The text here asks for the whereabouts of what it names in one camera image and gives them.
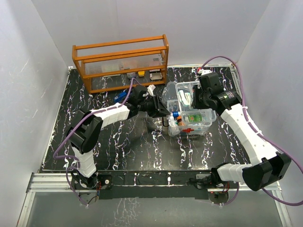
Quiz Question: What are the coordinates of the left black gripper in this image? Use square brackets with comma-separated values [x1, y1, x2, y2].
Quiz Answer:
[138, 95, 170, 118]

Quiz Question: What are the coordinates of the clear lid with black handle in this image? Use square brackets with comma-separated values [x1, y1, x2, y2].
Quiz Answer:
[162, 81, 177, 105]

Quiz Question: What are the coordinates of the white green sachet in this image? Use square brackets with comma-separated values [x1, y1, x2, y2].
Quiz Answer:
[178, 90, 191, 106]

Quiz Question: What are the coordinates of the small green box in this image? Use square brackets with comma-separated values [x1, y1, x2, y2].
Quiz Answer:
[188, 114, 204, 122]

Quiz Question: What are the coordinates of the clear divided organizer tray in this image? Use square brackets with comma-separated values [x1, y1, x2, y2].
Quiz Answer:
[175, 81, 216, 126]

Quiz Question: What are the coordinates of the clear medicine kit box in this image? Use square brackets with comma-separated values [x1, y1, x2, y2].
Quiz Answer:
[167, 100, 212, 137]

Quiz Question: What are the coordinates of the blue white ointment tube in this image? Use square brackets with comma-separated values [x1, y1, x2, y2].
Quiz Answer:
[171, 112, 181, 118]

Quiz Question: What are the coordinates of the white plastic bottle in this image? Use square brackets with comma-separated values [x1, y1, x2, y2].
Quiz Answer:
[168, 116, 178, 127]

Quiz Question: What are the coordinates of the brown medicine bottle orange cap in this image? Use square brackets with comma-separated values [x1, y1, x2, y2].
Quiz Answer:
[177, 119, 186, 126]

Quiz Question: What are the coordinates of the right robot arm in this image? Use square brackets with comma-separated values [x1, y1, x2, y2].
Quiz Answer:
[192, 70, 291, 191]

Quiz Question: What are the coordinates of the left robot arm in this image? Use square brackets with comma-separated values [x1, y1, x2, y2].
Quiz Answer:
[67, 85, 169, 189]

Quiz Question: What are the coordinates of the white open cardboard box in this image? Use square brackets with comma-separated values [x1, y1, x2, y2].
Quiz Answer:
[150, 72, 163, 80]

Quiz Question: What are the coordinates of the yellow small container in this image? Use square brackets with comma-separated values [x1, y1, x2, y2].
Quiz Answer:
[138, 71, 145, 77]

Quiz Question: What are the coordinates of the blue stapler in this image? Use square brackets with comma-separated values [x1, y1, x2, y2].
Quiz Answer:
[114, 90, 128, 103]

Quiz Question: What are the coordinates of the small glass jar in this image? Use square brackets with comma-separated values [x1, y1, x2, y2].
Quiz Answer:
[126, 72, 136, 79]

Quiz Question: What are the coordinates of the orange wooden shelf rack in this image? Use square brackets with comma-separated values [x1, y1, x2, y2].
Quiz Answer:
[71, 35, 169, 94]

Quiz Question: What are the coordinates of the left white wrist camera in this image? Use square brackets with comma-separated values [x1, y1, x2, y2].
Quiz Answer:
[147, 84, 156, 96]

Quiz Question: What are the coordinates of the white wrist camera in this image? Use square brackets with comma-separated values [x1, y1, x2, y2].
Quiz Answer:
[198, 69, 212, 76]
[147, 84, 156, 96]

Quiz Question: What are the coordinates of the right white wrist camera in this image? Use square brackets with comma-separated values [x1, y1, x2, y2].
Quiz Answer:
[198, 69, 212, 76]

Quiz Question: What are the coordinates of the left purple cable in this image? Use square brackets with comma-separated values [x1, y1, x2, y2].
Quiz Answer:
[53, 78, 140, 206]

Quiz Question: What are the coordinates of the purple cable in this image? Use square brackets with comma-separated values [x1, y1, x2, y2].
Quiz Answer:
[201, 56, 303, 206]
[53, 78, 140, 206]

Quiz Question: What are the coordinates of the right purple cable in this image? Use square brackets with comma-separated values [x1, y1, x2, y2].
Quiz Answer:
[201, 56, 303, 206]

